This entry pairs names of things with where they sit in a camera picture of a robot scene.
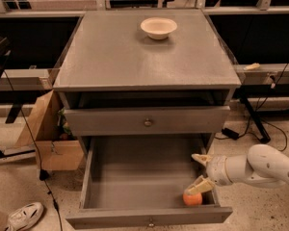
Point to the yellow foam scrap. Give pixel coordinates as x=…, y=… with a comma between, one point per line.
x=251, y=66

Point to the orange fruit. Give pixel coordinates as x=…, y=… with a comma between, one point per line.
x=192, y=199

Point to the black power adapter with cable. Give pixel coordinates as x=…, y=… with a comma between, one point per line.
x=228, y=134

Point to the grey wooden drawer cabinet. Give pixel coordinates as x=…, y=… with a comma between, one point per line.
x=112, y=63

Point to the brass top drawer knob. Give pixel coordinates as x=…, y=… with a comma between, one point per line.
x=147, y=122

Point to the brown cardboard box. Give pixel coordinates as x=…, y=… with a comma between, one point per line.
x=43, y=134

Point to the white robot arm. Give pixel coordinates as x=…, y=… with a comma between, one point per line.
x=262, y=167

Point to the grey open middle drawer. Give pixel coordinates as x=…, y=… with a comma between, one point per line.
x=132, y=179

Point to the brass middle drawer knob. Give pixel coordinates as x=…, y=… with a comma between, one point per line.
x=151, y=223

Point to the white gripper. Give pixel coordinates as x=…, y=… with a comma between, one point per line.
x=217, y=170

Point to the white sneaker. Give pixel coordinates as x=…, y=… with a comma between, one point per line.
x=24, y=218

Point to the grey top drawer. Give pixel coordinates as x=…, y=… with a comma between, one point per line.
x=130, y=121

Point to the black table leg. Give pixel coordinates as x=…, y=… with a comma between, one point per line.
x=255, y=121

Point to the brass drawer knob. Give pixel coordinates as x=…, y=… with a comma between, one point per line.
x=147, y=122
x=151, y=223

